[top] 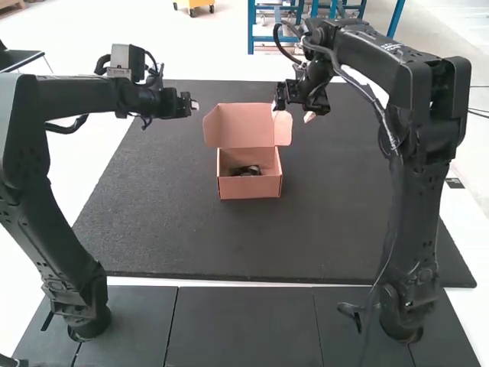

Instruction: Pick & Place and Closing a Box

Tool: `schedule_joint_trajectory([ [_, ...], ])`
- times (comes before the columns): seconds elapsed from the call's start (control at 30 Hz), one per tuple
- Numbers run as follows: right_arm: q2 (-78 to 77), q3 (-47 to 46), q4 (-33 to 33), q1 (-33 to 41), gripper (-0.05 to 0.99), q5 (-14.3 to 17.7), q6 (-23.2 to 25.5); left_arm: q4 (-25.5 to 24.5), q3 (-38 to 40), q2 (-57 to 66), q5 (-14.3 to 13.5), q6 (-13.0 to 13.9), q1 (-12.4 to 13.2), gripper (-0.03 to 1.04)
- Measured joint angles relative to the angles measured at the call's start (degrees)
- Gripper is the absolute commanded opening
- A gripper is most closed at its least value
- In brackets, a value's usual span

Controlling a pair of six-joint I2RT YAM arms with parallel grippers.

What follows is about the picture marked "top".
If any black cable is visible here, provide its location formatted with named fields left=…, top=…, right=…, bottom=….
left=44, top=113, right=89, bottom=135
left=274, top=21, right=307, bottom=65

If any yellow wheeled cart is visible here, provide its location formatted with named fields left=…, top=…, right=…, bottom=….
left=172, top=0, right=216, bottom=18

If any black mat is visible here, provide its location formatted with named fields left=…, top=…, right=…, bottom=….
left=72, top=79, right=478, bottom=289

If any cardboard box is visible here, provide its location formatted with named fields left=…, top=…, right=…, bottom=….
left=202, top=102, right=294, bottom=201

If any blue frame table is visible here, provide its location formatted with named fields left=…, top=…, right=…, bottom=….
left=306, top=0, right=406, bottom=39
left=247, top=0, right=307, bottom=55

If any dark base panel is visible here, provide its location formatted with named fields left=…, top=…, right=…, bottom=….
left=313, top=286, right=483, bottom=367
left=11, top=284, right=179, bottom=367
left=164, top=286, right=325, bottom=367

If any black square fan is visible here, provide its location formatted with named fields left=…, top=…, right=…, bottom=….
left=228, top=164, right=264, bottom=178

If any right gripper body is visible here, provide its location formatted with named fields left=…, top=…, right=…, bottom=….
left=287, top=60, right=332, bottom=115

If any black chair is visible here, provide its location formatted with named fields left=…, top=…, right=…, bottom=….
left=0, top=37, right=55, bottom=76

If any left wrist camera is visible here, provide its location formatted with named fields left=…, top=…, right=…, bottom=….
left=105, top=43, right=147, bottom=83

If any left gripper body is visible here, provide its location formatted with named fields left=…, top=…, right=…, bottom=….
left=154, top=87, right=193, bottom=120

